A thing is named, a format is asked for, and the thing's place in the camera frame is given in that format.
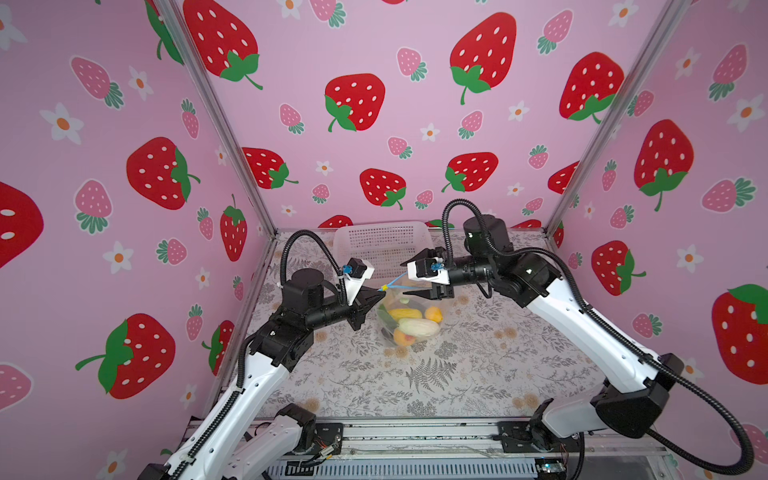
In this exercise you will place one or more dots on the floral patterned table mat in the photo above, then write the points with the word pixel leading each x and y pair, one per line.
pixel 491 358

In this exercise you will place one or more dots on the green toy leaf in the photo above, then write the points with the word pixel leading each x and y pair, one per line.
pixel 388 322

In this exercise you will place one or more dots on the right aluminium corner post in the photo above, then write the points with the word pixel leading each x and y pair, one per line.
pixel 657 39

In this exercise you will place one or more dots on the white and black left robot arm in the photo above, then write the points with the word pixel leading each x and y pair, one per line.
pixel 218 449

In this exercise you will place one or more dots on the aluminium corner post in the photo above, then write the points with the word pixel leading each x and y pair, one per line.
pixel 216 45
pixel 657 39

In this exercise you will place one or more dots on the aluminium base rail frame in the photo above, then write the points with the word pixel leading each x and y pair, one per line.
pixel 465 448

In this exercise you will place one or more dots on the white plastic basket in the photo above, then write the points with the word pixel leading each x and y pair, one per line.
pixel 385 246

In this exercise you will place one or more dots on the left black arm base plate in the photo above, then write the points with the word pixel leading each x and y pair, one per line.
pixel 323 435

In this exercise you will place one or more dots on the left aluminium corner post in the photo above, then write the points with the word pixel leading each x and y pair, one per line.
pixel 216 45

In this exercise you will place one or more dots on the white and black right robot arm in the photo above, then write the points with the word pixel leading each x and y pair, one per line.
pixel 638 381

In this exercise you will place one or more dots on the yellow toy banana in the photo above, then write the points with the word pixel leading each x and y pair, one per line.
pixel 405 313

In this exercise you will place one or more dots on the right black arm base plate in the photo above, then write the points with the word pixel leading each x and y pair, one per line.
pixel 518 436

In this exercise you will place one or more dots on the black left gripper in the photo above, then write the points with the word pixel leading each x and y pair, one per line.
pixel 359 309

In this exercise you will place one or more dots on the clear zip top bag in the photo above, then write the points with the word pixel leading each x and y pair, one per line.
pixel 395 298

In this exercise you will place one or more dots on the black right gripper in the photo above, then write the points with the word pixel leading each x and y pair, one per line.
pixel 442 291

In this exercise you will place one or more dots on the orange toy slice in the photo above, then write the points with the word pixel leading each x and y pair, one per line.
pixel 402 339

